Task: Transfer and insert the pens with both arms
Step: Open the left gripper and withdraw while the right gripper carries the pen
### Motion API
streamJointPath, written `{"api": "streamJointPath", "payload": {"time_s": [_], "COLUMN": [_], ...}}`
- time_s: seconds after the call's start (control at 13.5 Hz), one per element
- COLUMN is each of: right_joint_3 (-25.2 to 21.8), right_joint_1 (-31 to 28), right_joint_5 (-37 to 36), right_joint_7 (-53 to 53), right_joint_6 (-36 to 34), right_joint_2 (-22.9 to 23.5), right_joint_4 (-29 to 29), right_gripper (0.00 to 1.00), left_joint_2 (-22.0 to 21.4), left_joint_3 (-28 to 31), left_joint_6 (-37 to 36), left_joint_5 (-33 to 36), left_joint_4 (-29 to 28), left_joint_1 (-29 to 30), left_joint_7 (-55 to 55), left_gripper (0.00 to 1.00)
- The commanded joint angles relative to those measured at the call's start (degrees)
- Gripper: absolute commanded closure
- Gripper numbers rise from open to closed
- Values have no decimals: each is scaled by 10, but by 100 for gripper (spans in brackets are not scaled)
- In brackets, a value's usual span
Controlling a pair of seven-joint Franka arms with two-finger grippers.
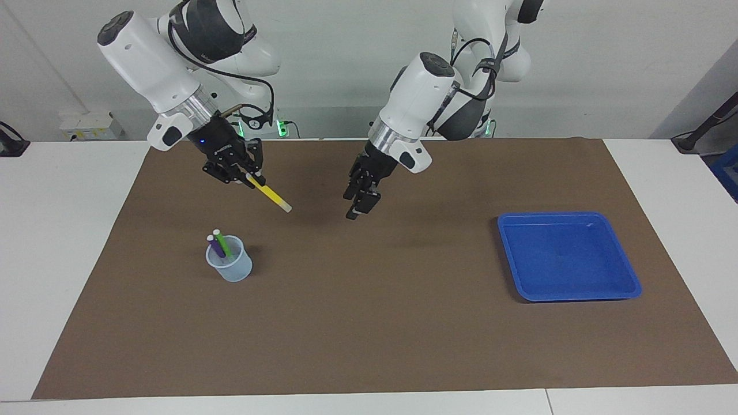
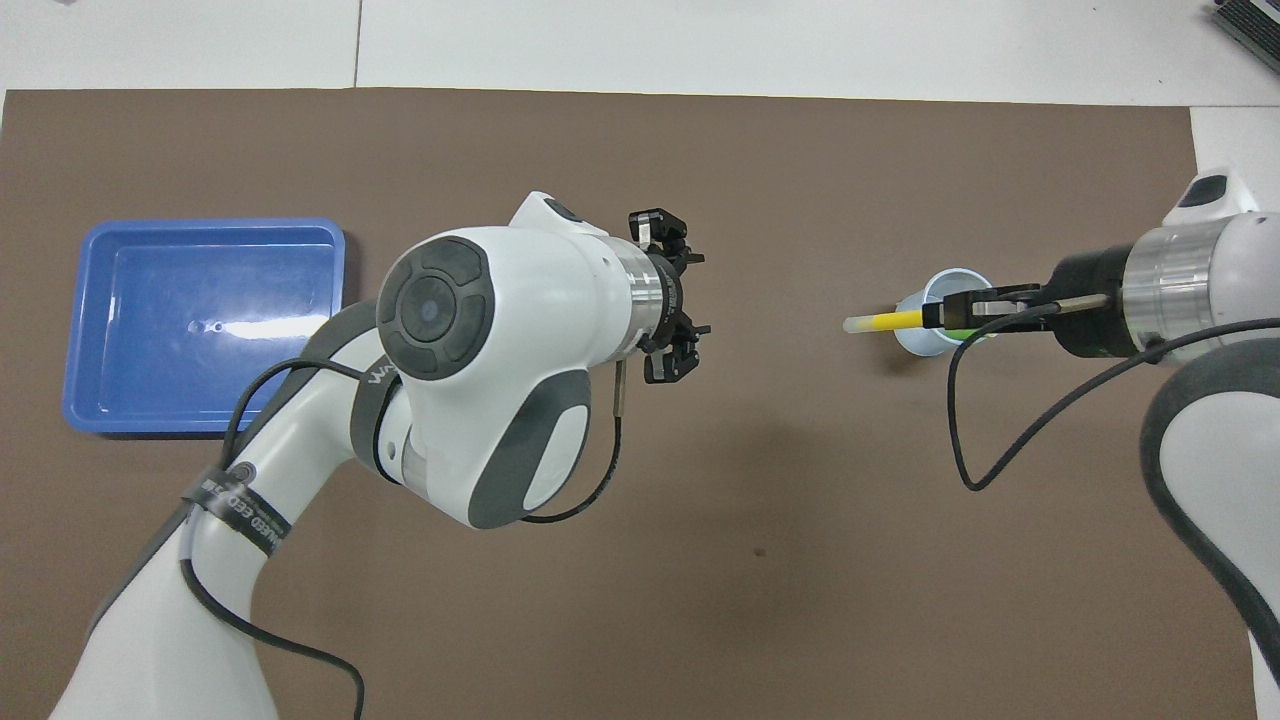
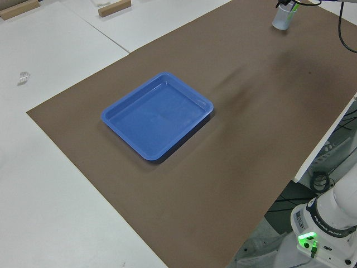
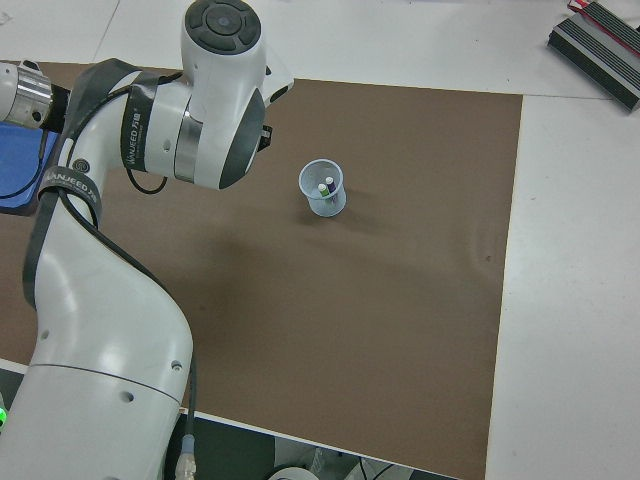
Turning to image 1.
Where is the green marker pen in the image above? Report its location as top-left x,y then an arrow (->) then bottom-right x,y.
213,229 -> 234,260

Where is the brown table mat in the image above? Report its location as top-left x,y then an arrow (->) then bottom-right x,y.
32,137 -> 738,399

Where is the white power strip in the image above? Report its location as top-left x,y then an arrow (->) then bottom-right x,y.
59,112 -> 123,142

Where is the black stand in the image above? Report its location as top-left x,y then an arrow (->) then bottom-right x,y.
672,92 -> 738,153

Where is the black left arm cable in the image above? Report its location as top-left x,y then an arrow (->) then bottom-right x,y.
450,26 -> 508,103

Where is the blue box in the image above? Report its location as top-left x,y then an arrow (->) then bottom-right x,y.
708,144 -> 738,203

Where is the blue plastic tray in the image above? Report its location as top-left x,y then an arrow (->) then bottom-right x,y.
497,212 -> 642,303

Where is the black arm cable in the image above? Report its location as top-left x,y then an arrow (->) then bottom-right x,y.
167,0 -> 276,130
450,26 -> 508,103

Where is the yellow marker pen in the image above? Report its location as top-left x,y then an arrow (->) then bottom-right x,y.
245,173 -> 293,214

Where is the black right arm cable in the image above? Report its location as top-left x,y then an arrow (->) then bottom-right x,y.
167,0 -> 276,130

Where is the translucent plastic cup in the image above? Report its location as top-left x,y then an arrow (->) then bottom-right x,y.
206,235 -> 253,283

